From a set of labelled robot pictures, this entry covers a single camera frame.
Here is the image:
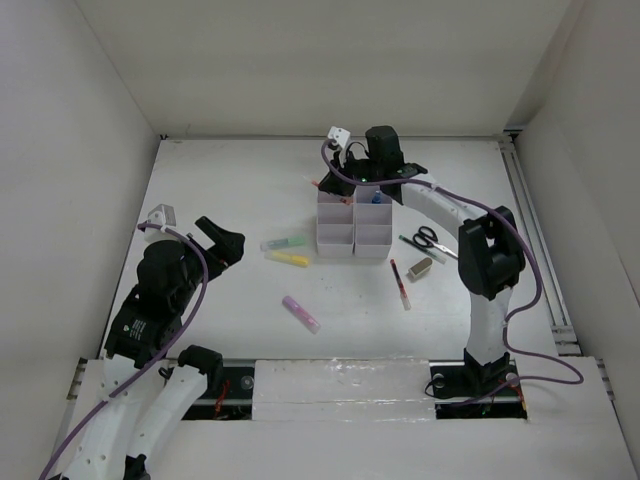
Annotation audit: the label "yellow highlighter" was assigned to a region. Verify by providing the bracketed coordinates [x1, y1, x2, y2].
[265, 251, 310, 268]

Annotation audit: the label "green gel pen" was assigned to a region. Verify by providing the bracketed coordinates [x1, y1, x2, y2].
[398, 235, 446, 264]

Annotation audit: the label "black-handled scissors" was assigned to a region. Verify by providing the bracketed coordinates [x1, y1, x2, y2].
[412, 226, 458, 260]

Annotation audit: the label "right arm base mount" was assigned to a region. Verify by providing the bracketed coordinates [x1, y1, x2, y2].
[424, 360, 528, 420]

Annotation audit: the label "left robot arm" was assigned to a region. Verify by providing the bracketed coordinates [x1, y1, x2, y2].
[40, 214, 245, 479]

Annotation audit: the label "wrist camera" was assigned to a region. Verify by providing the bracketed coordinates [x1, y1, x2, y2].
[327, 126, 351, 150]
[147, 204, 177, 228]

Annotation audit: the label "green highlighter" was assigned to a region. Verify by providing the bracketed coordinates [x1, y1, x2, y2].
[260, 236, 306, 252]

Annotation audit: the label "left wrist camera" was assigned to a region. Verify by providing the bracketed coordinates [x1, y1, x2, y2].
[147, 204, 177, 228]

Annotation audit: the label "pink highlighter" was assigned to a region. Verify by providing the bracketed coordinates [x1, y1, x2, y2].
[282, 296, 321, 334]

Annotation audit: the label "red gel pen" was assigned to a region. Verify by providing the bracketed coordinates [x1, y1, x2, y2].
[390, 259, 411, 311]

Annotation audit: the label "blue-capped glue bottle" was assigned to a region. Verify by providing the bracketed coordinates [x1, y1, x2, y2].
[371, 190, 382, 205]

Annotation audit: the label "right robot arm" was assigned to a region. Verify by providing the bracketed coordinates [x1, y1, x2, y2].
[320, 126, 525, 394]

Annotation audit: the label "white six-compartment organizer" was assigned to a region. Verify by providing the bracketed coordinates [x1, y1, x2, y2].
[316, 186, 393, 259]

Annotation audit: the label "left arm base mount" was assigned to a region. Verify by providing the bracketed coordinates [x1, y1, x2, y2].
[158, 345, 255, 421]

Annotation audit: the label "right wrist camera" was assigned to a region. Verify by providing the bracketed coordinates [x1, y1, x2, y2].
[327, 126, 351, 150]

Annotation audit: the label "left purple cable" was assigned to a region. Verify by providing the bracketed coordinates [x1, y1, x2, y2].
[38, 222, 209, 480]

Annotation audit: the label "aluminium rail right side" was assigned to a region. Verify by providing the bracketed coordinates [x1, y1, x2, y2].
[497, 130, 583, 357]

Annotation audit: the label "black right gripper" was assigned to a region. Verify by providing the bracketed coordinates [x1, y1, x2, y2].
[319, 147, 383, 197]

